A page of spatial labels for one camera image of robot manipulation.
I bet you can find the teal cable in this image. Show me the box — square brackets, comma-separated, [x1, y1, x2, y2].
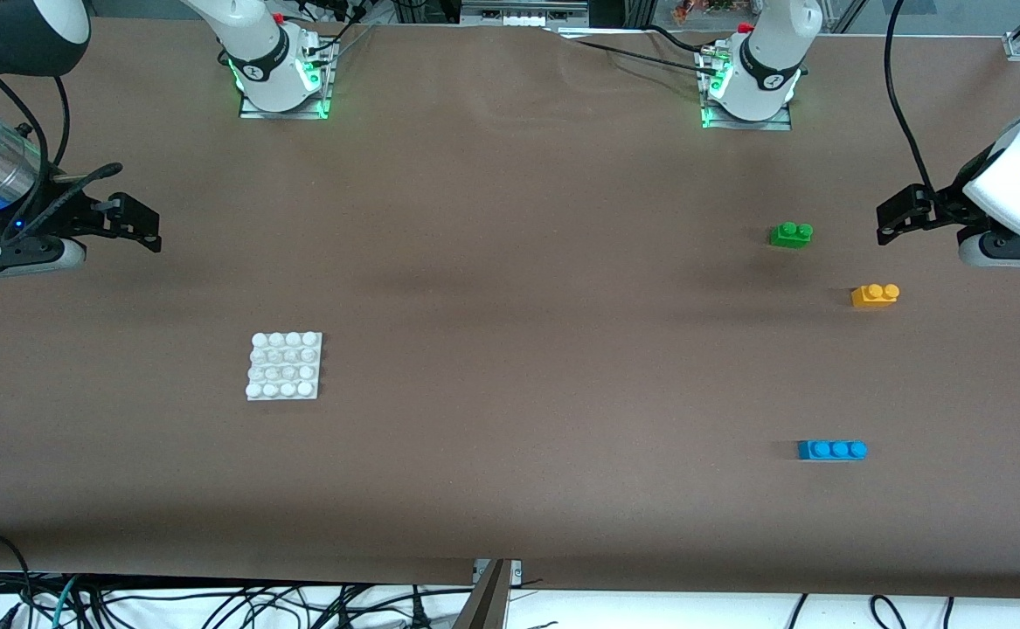
[48, 575, 80, 629]

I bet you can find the white studded base plate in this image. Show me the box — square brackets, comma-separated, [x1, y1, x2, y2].
[246, 331, 323, 402]

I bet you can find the grey power strip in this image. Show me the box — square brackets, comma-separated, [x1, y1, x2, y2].
[460, 0, 591, 27]

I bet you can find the blue three-stud block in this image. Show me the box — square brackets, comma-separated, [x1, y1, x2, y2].
[796, 439, 869, 461]

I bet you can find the brown paper table cover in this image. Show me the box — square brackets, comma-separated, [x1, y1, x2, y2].
[0, 17, 1020, 600]

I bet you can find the metal table edge bracket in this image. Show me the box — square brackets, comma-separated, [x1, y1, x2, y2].
[453, 559, 524, 629]

